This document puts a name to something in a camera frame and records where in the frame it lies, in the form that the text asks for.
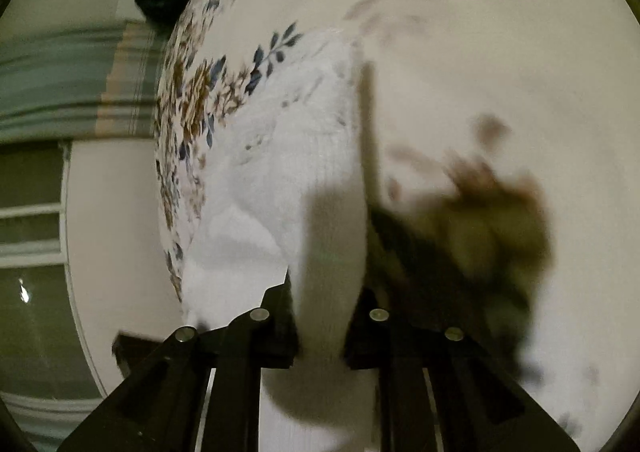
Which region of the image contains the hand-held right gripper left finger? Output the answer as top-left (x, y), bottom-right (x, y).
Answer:
top-left (56, 269), bottom-right (301, 452)

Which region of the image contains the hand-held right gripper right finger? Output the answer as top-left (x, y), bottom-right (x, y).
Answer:
top-left (342, 287), bottom-right (583, 452)

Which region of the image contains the green striped curtain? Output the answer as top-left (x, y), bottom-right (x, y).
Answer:
top-left (0, 392), bottom-right (101, 435)
top-left (0, 22), bottom-right (168, 143)

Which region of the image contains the white framed window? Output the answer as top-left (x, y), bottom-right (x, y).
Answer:
top-left (0, 142), bottom-right (96, 400)

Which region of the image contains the floral bedspread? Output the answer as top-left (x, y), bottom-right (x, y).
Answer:
top-left (152, 0), bottom-right (640, 452)

